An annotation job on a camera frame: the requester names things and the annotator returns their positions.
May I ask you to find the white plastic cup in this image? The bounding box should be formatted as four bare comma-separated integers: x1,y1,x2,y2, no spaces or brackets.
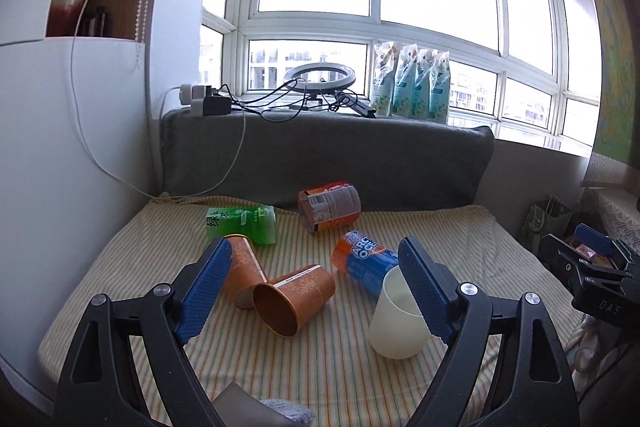
368,267,431,360

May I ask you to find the orange paper cup with seam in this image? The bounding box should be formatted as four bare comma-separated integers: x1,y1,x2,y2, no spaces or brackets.
222,234,267,310

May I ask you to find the green paper bag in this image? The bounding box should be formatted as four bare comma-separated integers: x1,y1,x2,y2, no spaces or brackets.
516,196,574,254

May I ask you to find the blue Arctic Ocean bottle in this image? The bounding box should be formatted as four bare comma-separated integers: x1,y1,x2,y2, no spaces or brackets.
331,230,398,297

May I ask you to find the white sofa armrest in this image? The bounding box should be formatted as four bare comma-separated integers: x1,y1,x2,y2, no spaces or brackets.
1,38,155,400

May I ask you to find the striped yellow seat cushion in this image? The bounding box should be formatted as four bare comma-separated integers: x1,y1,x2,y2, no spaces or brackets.
38,197,582,426

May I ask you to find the green tea bottle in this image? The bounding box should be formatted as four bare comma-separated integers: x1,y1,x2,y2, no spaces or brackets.
205,205,277,245

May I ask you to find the grey back cushion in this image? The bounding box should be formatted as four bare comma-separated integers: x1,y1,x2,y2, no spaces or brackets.
160,110,495,211

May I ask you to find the orange labelled bottle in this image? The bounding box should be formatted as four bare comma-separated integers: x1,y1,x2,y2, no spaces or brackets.
297,181,361,234

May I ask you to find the black power adapter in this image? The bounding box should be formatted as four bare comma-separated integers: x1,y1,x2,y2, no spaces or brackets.
202,94,232,117

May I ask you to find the white power plug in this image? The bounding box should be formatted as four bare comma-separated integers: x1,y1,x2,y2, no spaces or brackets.
179,83,212,117

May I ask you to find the ring light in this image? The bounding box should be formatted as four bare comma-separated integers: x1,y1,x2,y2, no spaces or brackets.
284,62,356,110

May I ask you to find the white charging cable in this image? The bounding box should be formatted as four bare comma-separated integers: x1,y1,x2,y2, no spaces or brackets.
68,0,248,200

